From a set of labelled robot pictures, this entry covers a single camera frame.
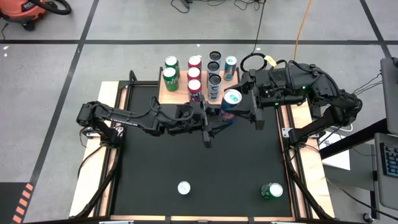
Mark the red Fanta can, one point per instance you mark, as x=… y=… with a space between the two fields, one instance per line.
x=193 y=73
x=194 y=88
x=194 y=62

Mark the black desk support bar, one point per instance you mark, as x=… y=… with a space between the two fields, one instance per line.
x=370 y=132

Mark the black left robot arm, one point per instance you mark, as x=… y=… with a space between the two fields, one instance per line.
x=130 y=119

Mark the black keyboard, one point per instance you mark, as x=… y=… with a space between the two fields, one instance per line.
x=390 y=160

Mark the grey desk with black legs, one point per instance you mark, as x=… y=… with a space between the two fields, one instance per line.
x=390 y=93

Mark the wooden shelf with black legs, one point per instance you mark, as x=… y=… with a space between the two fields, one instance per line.
x=174 y=98

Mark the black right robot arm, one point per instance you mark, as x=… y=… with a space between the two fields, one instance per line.
x=335 y=115

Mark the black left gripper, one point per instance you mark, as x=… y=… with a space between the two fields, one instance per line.
x=197 y=118

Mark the blue silver Red Bull can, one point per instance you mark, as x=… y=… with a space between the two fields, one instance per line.
x=230 y=105
x=230 y=67
x=184 y=188

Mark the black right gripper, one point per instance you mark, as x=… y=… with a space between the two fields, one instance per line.
x=269 y=88

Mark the caster wheel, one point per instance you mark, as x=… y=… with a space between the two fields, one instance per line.
x=368 y=217

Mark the black hazard-striped floor mat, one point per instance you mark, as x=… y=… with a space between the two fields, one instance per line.
x=9 y=202

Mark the white paper sheet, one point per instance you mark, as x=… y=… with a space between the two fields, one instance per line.
x=337 y=161

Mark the wooden side board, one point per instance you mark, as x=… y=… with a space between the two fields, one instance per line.
x=318 y=186
x=90 y=174

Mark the grey keyboard desk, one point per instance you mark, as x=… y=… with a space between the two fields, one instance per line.
x=381 y=186

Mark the silver mounting bracket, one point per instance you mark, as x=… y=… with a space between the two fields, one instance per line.
x=286 y=132

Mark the orange shop vacuum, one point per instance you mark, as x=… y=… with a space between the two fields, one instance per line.
x=21 y=12

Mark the green Sprite can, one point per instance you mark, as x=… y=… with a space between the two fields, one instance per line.
x=272 y=190
x=171 y=61
x=170 y=79

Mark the black aluminium table frame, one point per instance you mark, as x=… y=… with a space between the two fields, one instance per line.
x=289 y=165

